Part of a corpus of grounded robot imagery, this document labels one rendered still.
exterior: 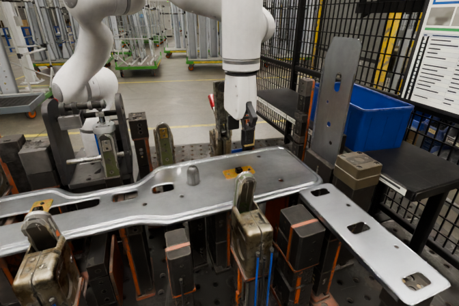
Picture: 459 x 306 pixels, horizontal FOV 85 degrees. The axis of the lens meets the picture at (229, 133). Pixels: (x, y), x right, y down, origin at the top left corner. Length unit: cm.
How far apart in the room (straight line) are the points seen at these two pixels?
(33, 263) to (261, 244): 36
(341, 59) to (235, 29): 30
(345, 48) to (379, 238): 43
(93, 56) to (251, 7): 59
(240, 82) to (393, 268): 43
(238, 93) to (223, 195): 24
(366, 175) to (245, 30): 44
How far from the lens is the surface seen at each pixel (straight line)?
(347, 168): 70
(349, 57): 70
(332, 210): 62
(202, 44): 744
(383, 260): 56
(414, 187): 73
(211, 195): 62
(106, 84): 111
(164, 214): 58
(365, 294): 89
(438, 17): 91
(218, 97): 75
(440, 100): 90
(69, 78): 104
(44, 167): 82
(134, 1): 88
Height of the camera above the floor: 139
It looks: 25 degrees down
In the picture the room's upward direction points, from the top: straight up
